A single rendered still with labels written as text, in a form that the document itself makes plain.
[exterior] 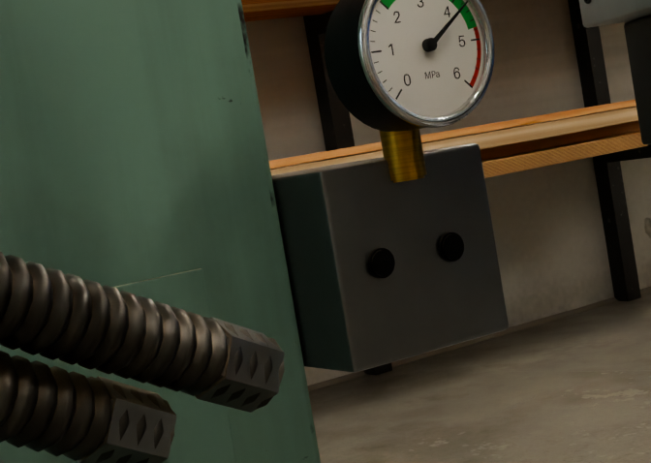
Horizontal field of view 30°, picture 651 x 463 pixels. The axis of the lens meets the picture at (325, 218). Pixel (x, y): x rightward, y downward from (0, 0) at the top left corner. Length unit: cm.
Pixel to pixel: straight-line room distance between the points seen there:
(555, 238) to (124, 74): 345
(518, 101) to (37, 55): 340
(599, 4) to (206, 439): 50
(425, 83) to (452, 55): 2
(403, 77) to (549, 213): 342
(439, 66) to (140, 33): 12
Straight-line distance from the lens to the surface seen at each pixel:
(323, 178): 47
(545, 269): 385
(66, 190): 46
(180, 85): 48
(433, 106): 47
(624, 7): 85
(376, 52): 45
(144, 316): 35
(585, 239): 397
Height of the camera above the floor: 63
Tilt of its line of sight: 3 degrees down
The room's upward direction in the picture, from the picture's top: 10 degrees counter-clockwise
